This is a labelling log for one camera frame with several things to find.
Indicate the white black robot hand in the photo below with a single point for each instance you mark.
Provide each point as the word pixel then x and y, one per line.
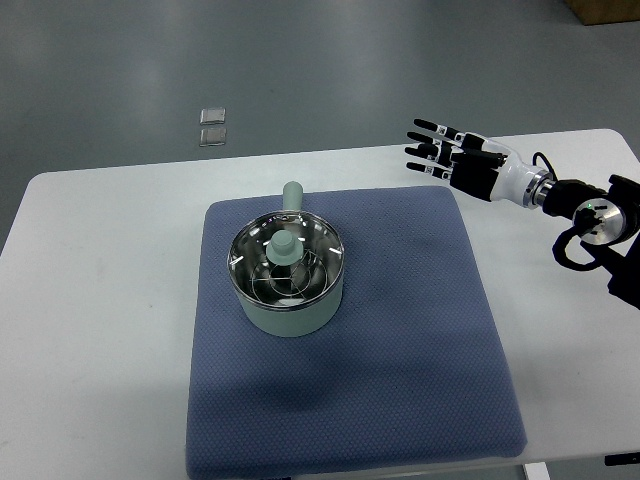
pixel 475 165

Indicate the glass lid with green knob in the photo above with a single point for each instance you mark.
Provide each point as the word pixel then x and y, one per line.
pixel 286 260

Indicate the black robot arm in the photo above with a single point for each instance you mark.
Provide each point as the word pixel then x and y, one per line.
pixel 604 230

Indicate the pale green pot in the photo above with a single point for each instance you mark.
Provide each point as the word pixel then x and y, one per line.
pixel 293 323

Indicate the brown cardboard box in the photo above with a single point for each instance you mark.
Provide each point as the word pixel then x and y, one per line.
pixel 602 12

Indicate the blue quilted mat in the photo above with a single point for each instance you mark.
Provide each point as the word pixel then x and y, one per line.
pixel 410 370

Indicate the upper metal floor plate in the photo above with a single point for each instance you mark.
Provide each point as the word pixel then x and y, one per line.
pixel 212 115

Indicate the black table control panel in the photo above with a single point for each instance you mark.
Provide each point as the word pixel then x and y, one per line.
pixel 622 459

